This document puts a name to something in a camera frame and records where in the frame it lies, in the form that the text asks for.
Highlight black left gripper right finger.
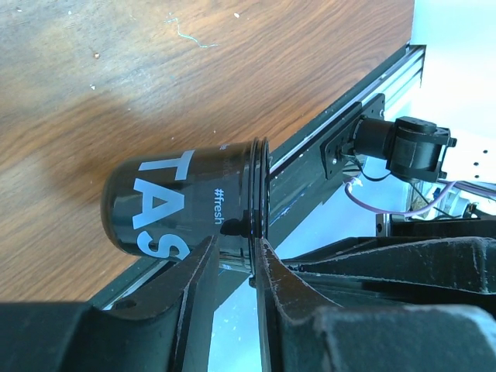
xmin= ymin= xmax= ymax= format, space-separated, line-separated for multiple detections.
xmin=253 ymin=236 xmax=495 ymax=371

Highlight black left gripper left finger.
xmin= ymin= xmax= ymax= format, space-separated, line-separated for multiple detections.
xmin=1 ymin=236 xmax=219 ymax=371

